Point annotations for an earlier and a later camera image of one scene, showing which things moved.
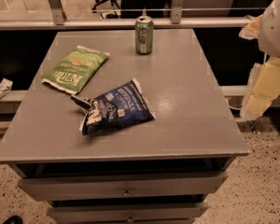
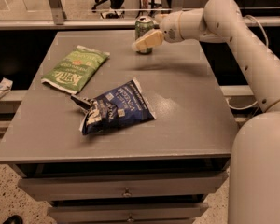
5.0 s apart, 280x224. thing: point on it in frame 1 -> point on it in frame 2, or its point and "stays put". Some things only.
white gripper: (275, 35) -> (170, 27)
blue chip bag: (123, 105) stays put
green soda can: (144, 27) stays put
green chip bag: (75, 70) stays put
